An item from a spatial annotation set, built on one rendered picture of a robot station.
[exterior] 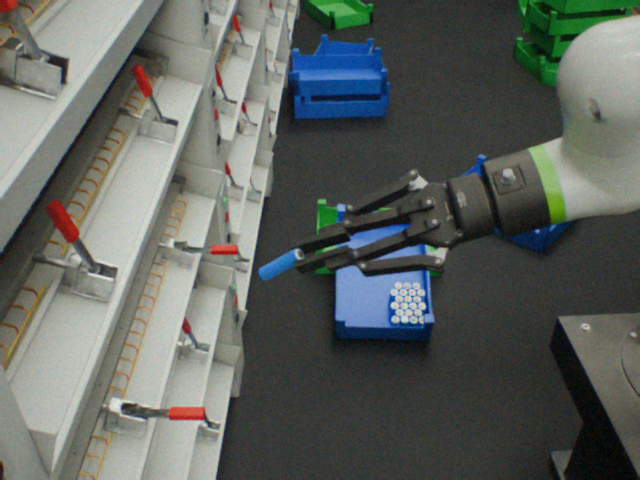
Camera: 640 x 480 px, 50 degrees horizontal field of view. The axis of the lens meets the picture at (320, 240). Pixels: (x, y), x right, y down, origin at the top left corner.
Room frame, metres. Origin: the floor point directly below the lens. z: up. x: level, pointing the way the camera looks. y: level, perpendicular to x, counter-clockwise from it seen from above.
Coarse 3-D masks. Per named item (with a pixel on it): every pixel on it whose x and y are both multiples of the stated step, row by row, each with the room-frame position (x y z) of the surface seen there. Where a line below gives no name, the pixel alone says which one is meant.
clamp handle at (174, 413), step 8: (136, 408) 0.44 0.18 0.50; (144, 408) 0.44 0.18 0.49; (152, 408) 0.44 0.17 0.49; (176, 408) 0.44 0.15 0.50; (184, 408) 0.44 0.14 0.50; (192, 408) 0.44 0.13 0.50; (200, 408) 0.44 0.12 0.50; (136, 416) 0.43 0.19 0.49; (144, 416) 0.43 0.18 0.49; (152, 416) 0.43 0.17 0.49; (160, 416) 0.43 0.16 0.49; (168, 416) 0.43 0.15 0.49; (176, 416) 0.43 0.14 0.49; (184, 416) 0.43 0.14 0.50; (192, 416) 0.43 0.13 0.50; (200, 416) 0.43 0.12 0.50
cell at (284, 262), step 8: (296, 248) 0.65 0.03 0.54; (280, 256) 0.65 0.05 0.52; (288, 256) 0.64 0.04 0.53; (296, 256) 0.64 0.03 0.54; (304, 256) 0.65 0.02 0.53; (272, 264) 0.65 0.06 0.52; (280, 264) 0.64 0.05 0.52; (288, 264) 0.64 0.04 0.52; (264, 272) 0.65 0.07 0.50; (272, 272) 0.64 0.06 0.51; (280, 272) 0.64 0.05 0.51; (264, 280) 0.65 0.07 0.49
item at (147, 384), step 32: (192, 192) 0.86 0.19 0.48; (192, 224) 0.79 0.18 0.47; (160, 256) 0.70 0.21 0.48; (160, 288) 0.64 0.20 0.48; (160, 320) 0.59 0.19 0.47; (128, 352) 0.53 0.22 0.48; (160, 352) 0.54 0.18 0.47; (128, 384) 0.49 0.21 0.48; (160, 384) 0.50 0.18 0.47; (96, 448) 0.40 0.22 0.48; (128, 448) 0.41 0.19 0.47
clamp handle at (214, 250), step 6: (186, 246) 0.70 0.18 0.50; (216, 246) 0.71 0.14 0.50; (222, 246) 0.71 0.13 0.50; (228, 246) 0.71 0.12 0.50; (234, 246) 0.71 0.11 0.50; (192, 252) 0.70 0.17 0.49; (198, 252) 0.70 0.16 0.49; (204, 252) 0.70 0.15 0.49; (210, 252) 0.70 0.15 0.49; (216, 252) 0.70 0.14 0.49; (222, 252) 0.70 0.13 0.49; (228, 252) 0.70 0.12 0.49; (234, 252) 0.70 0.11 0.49
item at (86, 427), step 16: (176, 192) 0.82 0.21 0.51; (160, 208) 0.77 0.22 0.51; (176, 208) 0.80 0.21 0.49; (160, 224) 0.74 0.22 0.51; (160, 240) 0.72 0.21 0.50; (144, 256) 0.67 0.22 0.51; (144, 272) 0.64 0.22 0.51; (128, 304) 0.58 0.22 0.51; (128, 320) 0.56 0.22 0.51; (112, 336) 0.53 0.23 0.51; (112, 352) 0.51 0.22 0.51; (112, 368) 0.48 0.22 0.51; (96, 384) 0.46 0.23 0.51; (96, 400) 0.44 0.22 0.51; (96, 416) 0.42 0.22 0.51; (80, 432) 0.40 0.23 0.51; (80, 448) 0.39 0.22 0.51; (64, 464) 0.37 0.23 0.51; (80, 464) 0.37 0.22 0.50
